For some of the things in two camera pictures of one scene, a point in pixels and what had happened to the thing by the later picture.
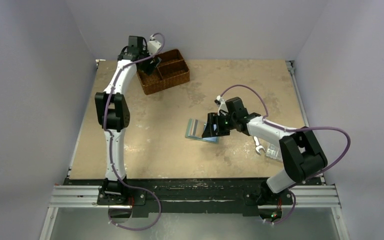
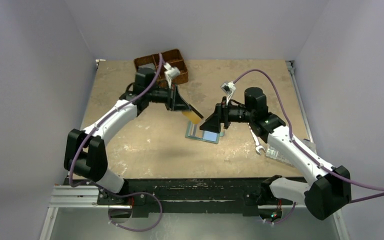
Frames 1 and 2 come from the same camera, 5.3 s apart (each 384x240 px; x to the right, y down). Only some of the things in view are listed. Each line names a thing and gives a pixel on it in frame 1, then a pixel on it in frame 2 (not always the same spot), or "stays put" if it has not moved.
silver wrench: (258, 147) stays put
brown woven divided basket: (171, 70) stays put
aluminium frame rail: (70, 196) stays put
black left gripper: (149, 68) → (172, 103)
